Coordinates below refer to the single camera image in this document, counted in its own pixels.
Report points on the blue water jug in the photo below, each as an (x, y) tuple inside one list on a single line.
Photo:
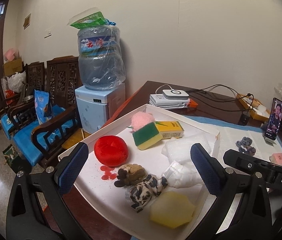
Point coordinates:
[(100, 59)]

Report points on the white quilted table pad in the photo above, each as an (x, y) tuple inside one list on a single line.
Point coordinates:
[(236, 137)]

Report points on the smartphone on stand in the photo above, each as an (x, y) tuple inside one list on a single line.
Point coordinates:
[(274, 122)]

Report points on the light blue water dispenser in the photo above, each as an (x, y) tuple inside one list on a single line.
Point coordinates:
[(97, 106)]

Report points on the leopard print scrunchie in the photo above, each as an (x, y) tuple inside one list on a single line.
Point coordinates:
[(139, 195)]

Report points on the pink fluffy pompom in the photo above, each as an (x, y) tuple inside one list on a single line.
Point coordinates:
[(141, 119)]

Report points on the green snack bag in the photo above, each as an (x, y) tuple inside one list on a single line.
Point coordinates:
[(89, 18)]

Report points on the pink sponge block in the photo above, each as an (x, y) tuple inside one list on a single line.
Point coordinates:
[(276, 158)]

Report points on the yellow tissue pack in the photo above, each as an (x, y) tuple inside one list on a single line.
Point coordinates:
[(169, 129)]

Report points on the yellow cardboard box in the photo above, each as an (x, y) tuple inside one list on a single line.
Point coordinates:
[(256, 109)]

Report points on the blue purple braided scrunchie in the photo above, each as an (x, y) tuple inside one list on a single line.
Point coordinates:
[(245, 146)]

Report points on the red plush apple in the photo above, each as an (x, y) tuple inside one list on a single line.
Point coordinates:
[(111, 150)]

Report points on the blue seat cushion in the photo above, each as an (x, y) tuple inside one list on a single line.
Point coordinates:
[(39, 143)]

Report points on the blue pet food bag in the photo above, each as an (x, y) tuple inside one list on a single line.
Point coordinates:
[(42, 106)]

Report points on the green yellow scrub sponge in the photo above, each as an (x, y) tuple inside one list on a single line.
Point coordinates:
[(146, 136)]

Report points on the black power adapter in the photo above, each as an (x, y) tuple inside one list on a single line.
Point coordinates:
[(244, 118)]

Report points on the white cardboard tray box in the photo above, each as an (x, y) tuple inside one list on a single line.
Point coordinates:
[(110, 202)]

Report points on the white cloth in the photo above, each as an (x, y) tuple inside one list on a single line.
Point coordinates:
[(181, 176)]

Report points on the white foam sponge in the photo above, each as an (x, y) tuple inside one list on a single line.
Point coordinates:
[(179, 149)]

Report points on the white wireless charger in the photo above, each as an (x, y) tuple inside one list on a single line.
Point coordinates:
[(174, 94)]

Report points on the white power bank stack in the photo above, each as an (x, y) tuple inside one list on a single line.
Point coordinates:
[(161, 101)]

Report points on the pale yellow sponge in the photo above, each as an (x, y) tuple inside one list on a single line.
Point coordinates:
[(172, 210)]

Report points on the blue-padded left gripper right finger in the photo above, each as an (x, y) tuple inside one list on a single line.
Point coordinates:
[(209, 169)]

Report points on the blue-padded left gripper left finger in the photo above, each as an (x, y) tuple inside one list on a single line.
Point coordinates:
[(69, 168)]

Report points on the dark carved wooden chair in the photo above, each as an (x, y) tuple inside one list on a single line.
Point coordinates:
[(60, 78)]

